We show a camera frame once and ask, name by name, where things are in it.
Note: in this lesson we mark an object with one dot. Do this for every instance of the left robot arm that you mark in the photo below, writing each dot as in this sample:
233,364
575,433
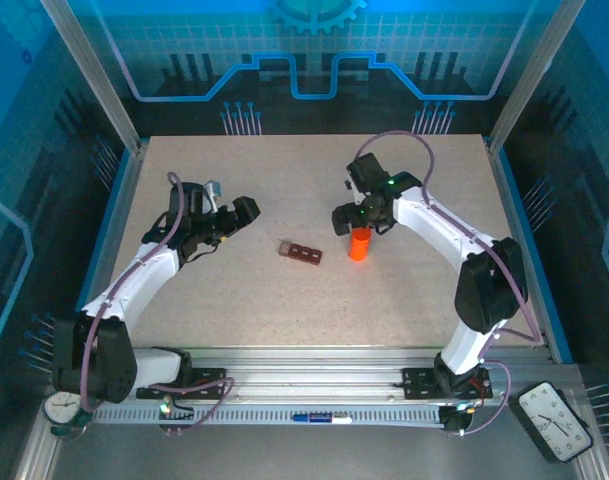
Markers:
134,280

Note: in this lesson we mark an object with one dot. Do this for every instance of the round white gauge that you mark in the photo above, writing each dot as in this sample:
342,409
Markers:
61,407

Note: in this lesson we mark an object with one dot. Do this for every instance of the black alarm clock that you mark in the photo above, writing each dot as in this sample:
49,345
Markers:
549,420

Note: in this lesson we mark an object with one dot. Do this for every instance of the aluminium frame post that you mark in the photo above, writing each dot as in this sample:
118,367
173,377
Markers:
101,85
531,75

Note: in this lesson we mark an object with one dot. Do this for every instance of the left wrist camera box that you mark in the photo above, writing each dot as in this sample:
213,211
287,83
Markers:
216,192

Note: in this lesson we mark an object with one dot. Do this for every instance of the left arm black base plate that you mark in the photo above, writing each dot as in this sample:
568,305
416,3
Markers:
204,382

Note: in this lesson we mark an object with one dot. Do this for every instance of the aluminium base beam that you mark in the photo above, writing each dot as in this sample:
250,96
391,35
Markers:
309,375

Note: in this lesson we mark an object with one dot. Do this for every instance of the blue and white marker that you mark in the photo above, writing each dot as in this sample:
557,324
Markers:
314,417

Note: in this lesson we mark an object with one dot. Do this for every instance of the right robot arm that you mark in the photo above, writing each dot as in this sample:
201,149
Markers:
434,225

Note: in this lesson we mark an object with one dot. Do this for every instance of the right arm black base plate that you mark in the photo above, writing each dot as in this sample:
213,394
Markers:
419,382

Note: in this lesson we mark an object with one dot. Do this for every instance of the orange pill bottle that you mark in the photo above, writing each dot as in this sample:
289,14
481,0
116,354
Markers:
359,252

